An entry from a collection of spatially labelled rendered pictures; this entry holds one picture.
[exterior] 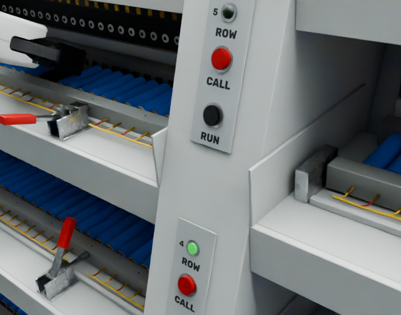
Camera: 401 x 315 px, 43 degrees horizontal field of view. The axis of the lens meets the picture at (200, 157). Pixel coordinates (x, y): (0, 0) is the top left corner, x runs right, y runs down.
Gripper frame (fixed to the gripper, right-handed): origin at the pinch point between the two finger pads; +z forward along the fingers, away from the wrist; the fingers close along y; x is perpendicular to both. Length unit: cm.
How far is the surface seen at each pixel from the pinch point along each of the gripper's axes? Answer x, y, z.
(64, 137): 8.0, -10.4, -4.6
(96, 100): 3.6, -9.8, -1.3
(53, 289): 25.5, -10.3, -1.0
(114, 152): 7.7, -17.0, -3.5
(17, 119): 7.0, -10.0, -10.2
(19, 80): 4.2, 4.0, -2.0
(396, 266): 7.7, -45.2, -3.3
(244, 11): -6.3, -31.3, -8.5
